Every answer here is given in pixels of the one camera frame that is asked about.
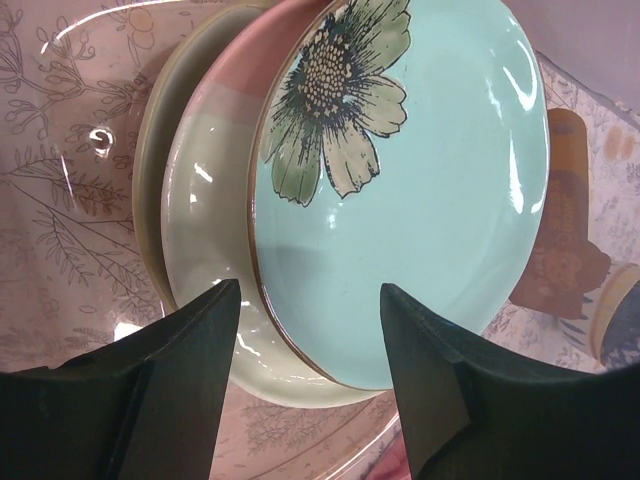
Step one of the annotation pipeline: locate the pink plate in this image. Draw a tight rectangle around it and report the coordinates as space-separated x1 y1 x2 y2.
161 1 375 408

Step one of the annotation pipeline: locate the light green plate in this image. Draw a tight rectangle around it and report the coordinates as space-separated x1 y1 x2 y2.
247 1 550 391

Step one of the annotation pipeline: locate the cream divided plate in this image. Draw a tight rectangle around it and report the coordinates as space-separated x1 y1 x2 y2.
132 4 271 311

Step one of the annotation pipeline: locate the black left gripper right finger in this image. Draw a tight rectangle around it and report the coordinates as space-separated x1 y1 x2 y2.
380 284 639 479

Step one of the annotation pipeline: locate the pink translucent plastic bin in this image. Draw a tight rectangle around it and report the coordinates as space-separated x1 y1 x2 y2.
1 1 639 479

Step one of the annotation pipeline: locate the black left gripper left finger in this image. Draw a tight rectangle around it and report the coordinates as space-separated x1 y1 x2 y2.
1 280 241 479

